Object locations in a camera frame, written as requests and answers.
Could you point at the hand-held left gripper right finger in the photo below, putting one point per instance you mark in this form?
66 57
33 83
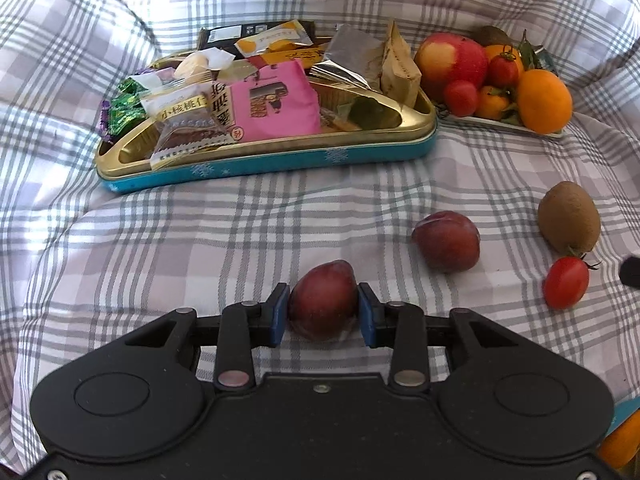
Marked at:
366 317

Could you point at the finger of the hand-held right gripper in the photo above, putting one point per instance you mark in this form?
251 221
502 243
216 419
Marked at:
631 271

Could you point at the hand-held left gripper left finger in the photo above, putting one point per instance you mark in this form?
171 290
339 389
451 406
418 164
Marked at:
280 316

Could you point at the dark red pointed plum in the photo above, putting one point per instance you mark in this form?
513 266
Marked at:
322 300

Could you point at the red cherry tomato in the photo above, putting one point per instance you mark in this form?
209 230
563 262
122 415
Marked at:
503 69
566 282
461 98

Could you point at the grey checked blanket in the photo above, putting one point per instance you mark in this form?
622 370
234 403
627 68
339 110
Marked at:
200 240

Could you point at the teal snowflake tin tray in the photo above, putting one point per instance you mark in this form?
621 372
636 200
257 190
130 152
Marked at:
280 162

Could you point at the round orange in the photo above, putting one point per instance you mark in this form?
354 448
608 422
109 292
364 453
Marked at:
495 51
622 447

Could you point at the oval large orange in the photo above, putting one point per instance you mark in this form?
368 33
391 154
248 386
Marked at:
544 101

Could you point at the clear packet brown cake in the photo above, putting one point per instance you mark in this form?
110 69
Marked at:
187 140

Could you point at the white plate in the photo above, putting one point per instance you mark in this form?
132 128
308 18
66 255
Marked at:
480 121

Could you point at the pink snack packet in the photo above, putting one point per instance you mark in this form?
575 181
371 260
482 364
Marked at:
275 102

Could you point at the small mandarin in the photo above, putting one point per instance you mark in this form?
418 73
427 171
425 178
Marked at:
492 104

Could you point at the white snack packet black print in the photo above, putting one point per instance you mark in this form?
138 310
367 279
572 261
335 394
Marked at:
172 102

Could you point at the green leaves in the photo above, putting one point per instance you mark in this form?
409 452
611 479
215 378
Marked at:
530 52

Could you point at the brown paper packet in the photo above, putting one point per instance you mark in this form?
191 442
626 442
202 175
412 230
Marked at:
400 67

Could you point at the green foil candy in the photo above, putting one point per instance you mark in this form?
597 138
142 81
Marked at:
126 116
129 91

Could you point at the yellow snack packet black print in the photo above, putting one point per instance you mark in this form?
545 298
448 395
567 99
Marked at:
297 55

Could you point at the purple foil candy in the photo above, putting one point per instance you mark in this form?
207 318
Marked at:
105 120

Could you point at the cream round pastry packet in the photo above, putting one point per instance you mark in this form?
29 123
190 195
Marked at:
191 66

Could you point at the silver foil packet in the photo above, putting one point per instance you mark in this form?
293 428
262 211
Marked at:
350 52

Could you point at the white crumpled wrapper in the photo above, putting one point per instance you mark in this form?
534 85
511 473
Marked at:
216 58

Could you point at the red yellow apple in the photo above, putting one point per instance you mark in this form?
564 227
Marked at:
450 62

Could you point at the small brown kiwi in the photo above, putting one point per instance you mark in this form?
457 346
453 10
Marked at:
492 36

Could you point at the yellow white snack packet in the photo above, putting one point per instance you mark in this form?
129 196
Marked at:
272 37

